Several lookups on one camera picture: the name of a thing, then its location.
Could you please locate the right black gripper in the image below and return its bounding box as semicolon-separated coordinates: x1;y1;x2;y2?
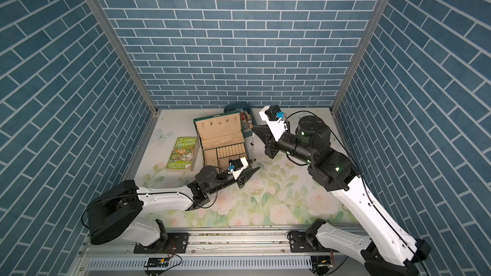
252;124;314;167

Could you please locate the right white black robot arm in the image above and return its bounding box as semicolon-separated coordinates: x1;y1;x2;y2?
252;106;431;275

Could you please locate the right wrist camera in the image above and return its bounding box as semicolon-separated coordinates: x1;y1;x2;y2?
259;105;289;141

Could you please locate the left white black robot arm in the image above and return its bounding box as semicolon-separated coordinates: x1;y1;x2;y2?
81;158;258;249

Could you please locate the green paperback book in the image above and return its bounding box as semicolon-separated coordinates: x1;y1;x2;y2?
166;137;199;171

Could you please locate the left controller board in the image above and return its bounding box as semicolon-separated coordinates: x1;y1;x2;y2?
144;258;170;270

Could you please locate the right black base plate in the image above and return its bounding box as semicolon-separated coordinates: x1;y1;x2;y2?
287;231;331;253

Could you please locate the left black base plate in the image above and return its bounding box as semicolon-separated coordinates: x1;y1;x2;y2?
134;233;190;254

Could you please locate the green jewelry box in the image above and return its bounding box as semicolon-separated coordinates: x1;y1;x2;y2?
193;111;252;170

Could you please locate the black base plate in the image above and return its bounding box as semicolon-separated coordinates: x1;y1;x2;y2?
134;233;190;254
287;231;331;253

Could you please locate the aluminium mounting rail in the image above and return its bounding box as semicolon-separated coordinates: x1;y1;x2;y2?
76;225;396;258

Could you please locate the teal plastic bin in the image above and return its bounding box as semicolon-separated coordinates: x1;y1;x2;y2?
223;102;256;125

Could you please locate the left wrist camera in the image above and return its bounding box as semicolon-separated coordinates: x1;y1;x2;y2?
228;157;249;180

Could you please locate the floral table mat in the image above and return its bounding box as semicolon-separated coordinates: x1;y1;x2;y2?
127;109;357;228

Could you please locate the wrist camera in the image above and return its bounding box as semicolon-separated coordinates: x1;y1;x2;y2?
228;157;249;180
259;105;289;141

